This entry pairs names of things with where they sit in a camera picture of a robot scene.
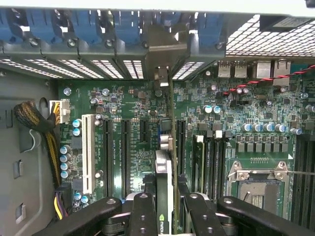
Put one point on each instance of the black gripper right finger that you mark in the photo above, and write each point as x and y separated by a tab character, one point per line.
201	216

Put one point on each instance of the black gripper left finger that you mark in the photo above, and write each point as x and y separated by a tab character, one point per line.
142	216

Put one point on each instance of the black RAM slot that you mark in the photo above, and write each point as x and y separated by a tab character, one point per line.
218	164
225	152
210	164
310	177
300	177

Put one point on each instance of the CPU socket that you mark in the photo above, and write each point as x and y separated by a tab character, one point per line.
256	199

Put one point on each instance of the long black expansion slot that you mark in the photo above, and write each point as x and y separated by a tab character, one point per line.
181	147
107	157
126	157

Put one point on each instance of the metal socket cover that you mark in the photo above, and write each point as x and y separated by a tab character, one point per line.
256	175

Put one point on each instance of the white expansion slot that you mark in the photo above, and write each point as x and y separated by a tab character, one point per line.
88	152

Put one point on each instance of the short black expansion slot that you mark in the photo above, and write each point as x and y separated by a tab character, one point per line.
144	131

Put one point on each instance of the thin metal locking lever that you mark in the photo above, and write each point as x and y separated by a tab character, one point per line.
301	173

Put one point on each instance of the green motherboard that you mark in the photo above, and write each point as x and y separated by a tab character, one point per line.
147	105

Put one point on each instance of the white power connector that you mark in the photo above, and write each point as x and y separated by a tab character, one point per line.
62	110

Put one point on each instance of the black open PC case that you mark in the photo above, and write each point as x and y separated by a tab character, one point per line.
24	86

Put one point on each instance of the blue card retainer clip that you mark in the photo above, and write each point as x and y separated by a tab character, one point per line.
126	27
210	28
7	24
86	25
39	24

